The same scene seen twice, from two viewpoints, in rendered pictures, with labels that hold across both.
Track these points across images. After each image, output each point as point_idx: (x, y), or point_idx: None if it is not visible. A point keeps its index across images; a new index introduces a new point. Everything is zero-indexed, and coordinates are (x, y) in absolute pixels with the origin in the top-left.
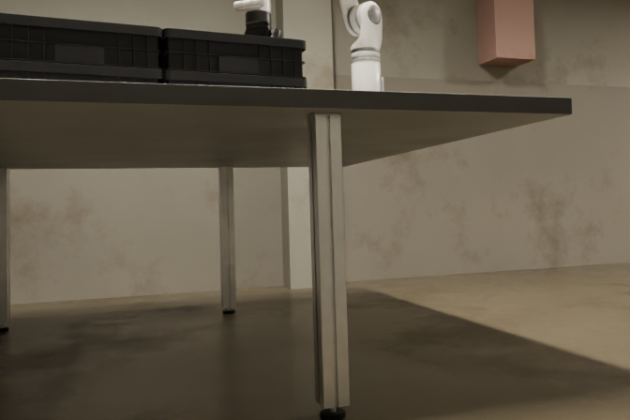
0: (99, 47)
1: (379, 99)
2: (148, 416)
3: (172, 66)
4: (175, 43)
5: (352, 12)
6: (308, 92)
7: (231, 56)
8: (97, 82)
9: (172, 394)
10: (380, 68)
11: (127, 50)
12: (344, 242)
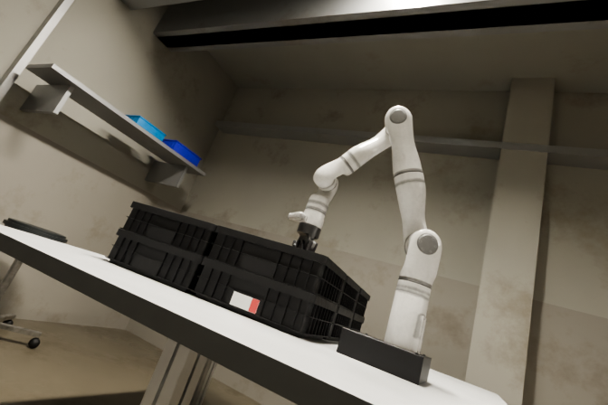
0: (173, 231)
1: (209, 343)
2: None
3: (210, 254)
4: (221, 238)
5: (408, 238)
6: (148, 306)
7: (254, 257)
8: (38, 249)
9: None
10: (422, 306)
11: (189, 237)
12: None
